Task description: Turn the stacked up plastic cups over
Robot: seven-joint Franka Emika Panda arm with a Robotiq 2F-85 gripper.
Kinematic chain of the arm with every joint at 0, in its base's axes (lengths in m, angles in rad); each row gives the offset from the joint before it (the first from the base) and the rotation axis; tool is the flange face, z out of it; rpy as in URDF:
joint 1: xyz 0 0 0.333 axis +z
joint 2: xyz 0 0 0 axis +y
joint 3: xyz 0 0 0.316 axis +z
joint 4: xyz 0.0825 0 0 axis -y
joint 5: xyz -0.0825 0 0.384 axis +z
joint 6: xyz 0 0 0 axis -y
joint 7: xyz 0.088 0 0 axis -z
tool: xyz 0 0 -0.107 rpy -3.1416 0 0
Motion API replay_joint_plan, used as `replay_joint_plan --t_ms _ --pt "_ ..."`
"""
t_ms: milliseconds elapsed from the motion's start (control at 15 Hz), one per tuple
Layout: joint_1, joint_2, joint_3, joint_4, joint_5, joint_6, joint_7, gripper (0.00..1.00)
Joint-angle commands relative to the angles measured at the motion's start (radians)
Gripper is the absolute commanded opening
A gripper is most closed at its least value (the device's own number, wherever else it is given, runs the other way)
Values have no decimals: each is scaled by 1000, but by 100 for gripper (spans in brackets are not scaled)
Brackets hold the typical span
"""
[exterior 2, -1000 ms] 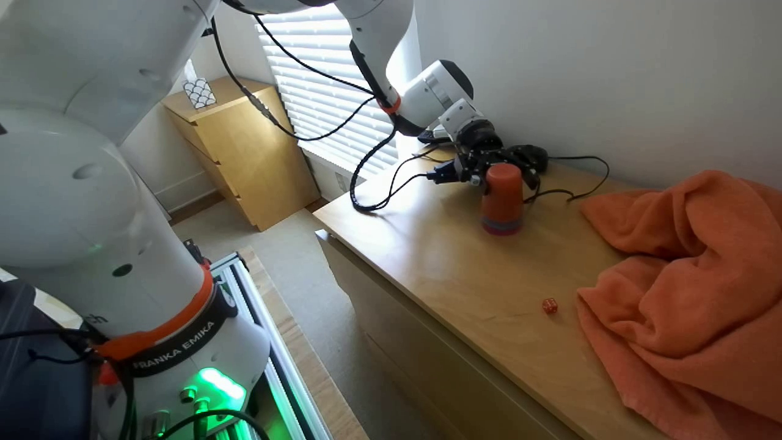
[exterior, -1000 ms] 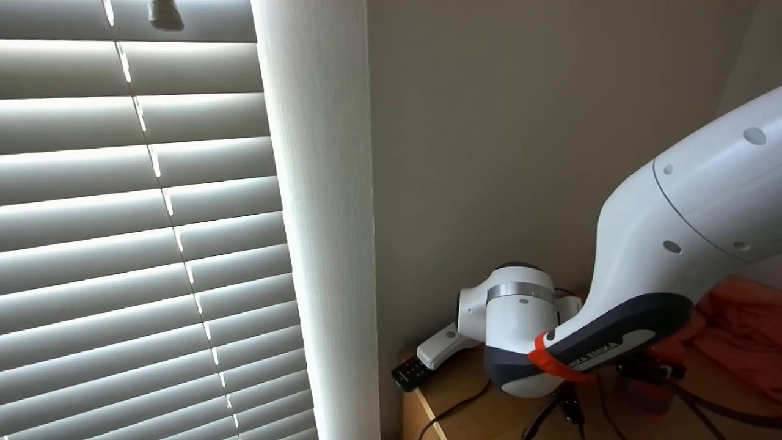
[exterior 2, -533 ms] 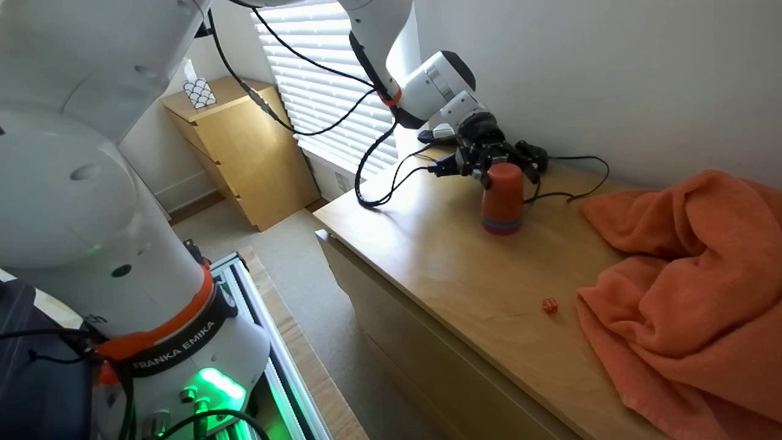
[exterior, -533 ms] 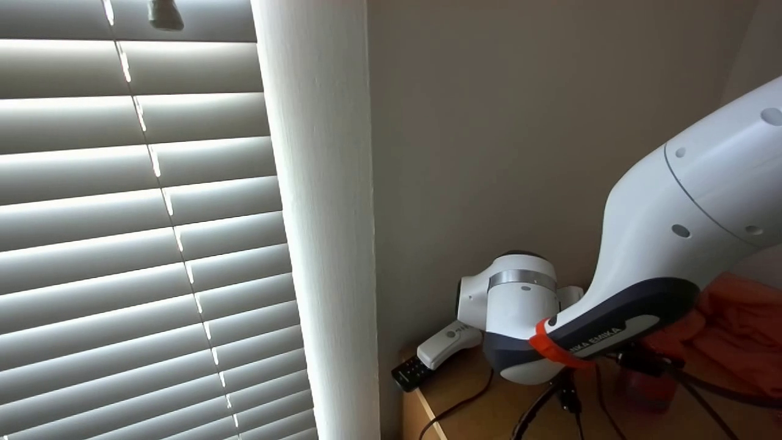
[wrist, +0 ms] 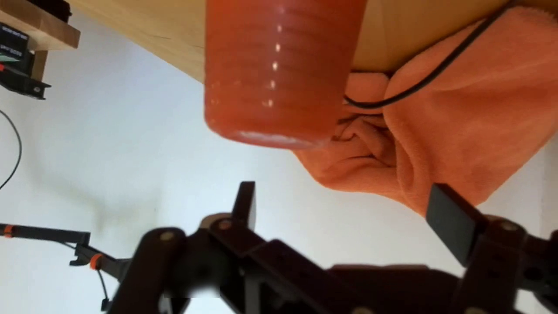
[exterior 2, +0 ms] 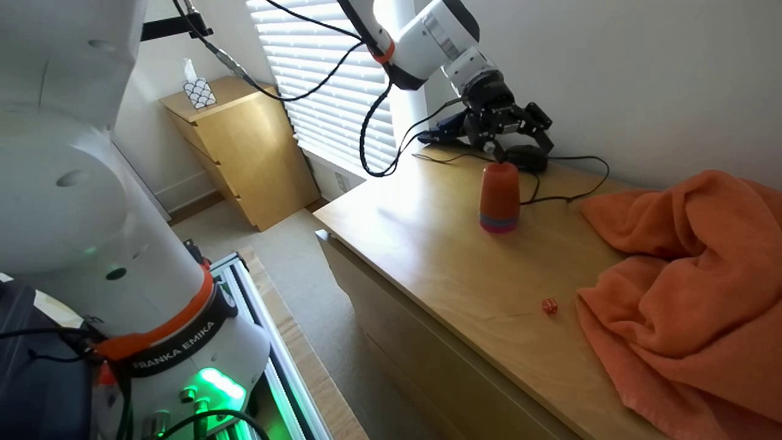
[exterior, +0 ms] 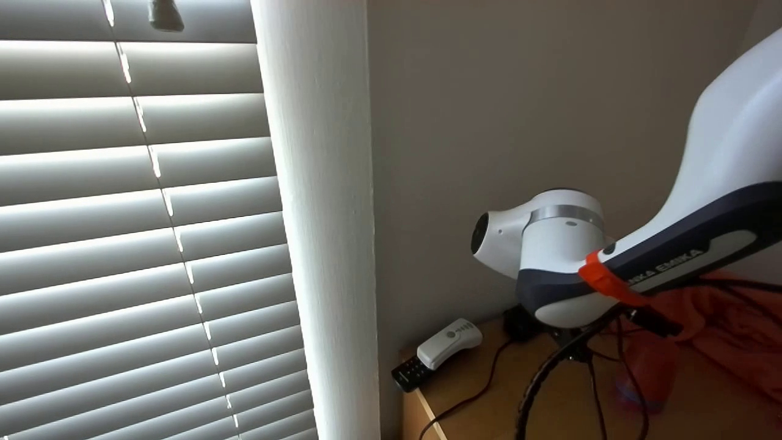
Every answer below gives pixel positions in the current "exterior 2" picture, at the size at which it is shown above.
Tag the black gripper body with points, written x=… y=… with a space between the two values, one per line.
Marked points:
x=497 y=110

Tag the orange plastic cup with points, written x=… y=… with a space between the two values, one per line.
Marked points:
x=499 y=187

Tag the purple plastic cup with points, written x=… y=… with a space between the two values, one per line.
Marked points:
x=499 y=222

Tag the pink plastic cup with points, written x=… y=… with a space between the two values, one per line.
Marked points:
x=499 y=231

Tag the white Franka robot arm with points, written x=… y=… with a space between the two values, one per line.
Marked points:
x=65 y=187

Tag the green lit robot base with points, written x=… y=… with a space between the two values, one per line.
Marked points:
x=216 y=387

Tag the black computer mouse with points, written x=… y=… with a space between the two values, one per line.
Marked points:
x=526 y=161

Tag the black flat device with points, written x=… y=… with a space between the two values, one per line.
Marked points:
x=431 y=141

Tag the light wooden dresser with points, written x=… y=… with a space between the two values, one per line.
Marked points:
x=456 y=269

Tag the small red scrap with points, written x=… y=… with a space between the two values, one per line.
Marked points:
x=550 y=306

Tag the white window blinds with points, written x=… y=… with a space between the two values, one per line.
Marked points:
x=325 y=90

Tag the orange towel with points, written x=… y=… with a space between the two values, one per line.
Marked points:
x=693 y=308

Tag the small wooden cabinet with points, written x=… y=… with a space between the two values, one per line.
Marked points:
x=245 y=154

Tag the patterned tissue box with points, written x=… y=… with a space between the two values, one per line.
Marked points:
x=199 y=91

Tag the dark base cover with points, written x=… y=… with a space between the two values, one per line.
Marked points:
x=39 y=393

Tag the aluminium frame rail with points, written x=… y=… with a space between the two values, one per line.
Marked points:
x=281 y=367

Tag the black camera boom stand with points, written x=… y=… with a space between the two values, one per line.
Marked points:
x=171 y=29

